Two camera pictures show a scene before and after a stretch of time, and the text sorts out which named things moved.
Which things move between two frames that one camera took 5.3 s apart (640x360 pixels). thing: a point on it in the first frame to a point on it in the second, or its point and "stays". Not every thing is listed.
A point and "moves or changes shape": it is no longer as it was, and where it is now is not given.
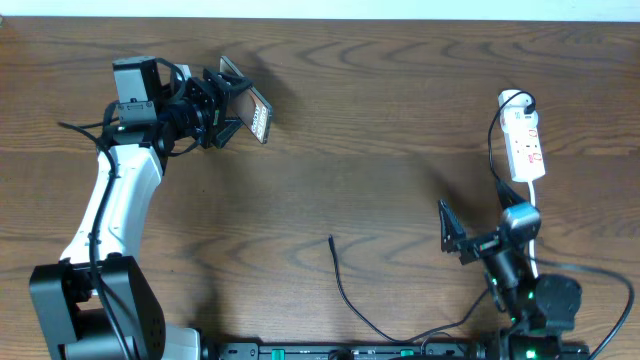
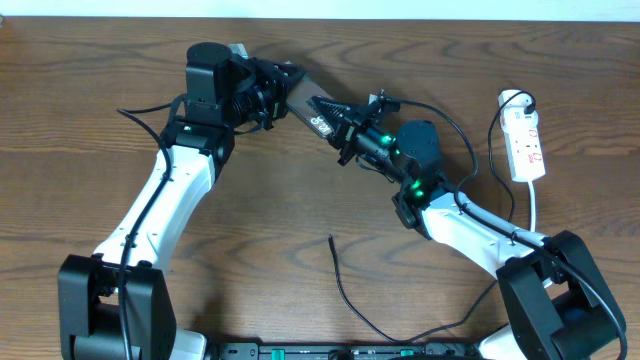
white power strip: (522, 136) stays
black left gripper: (216, 103) to (278, 82)
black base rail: (390, 350) stays
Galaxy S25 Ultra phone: (249, 106) moves or changes shape
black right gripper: (454, 238) to (345, 126)
